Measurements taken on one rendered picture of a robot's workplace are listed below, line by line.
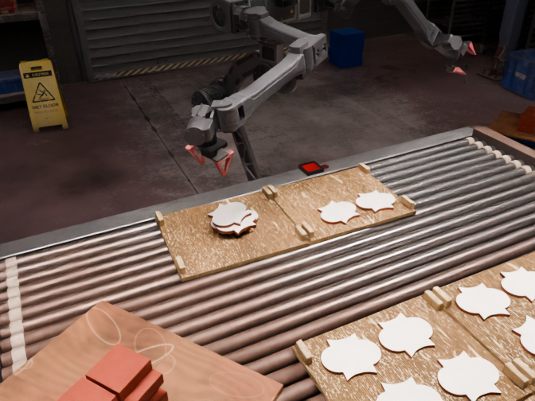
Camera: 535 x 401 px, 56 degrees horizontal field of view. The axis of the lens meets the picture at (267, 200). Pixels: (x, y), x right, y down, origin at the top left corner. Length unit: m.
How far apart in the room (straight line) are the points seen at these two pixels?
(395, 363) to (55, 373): 0.75
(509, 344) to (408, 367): 0.27
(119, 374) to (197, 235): 0.89
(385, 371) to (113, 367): 0.66
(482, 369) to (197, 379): 0.64
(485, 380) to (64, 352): 0.92
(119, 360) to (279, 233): 0.91
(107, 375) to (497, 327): 0.97
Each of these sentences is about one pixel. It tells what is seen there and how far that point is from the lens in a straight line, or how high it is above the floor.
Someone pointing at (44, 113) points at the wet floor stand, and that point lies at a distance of 5.02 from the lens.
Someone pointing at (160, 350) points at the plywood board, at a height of 1.04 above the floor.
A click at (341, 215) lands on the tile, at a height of 0.95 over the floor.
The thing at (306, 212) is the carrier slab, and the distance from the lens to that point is 1.72.
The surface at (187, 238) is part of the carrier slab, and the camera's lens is 1.63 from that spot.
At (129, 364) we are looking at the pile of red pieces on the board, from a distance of 0.81.
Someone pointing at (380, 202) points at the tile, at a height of 0.95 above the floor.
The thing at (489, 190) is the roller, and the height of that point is 0.92.
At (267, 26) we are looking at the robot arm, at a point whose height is 1.46.
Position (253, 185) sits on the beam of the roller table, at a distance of 1.92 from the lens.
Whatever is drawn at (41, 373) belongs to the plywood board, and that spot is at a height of 1.04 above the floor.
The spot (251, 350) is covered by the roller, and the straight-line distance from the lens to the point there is 1.29.
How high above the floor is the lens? 1.89
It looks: 32 degrees down
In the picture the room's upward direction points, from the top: 1 degrees counter-clockwise
